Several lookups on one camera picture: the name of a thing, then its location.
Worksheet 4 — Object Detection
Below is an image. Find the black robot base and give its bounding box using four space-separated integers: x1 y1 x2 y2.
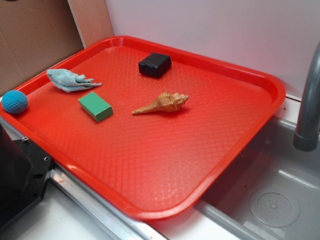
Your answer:
0 126 53 231

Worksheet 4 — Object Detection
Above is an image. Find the light blue cloth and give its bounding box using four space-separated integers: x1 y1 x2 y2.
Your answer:
46 69 102 93

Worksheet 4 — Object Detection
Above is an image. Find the red plastic tray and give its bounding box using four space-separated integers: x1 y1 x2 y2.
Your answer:
0 36 286 221

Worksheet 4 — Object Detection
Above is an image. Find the brown conch shell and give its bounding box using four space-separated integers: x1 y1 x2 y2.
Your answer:
132 91 189 115

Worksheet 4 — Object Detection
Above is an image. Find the black rectangular block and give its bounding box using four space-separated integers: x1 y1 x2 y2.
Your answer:
138 52 172 78

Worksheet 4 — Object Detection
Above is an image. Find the green rectangular block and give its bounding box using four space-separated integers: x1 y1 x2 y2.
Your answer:
78 92 114 123

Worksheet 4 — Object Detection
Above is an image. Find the grey toy sink basin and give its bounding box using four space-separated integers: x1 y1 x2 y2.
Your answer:
149 117 320 240

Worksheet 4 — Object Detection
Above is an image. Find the blue textured ball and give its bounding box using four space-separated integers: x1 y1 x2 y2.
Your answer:
1 90 28 115

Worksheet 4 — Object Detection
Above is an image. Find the grey sink faucet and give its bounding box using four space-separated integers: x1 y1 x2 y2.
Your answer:
293 45 320 152

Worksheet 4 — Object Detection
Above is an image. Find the brown cardboard panel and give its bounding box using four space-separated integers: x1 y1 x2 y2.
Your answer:
0 0 114 94

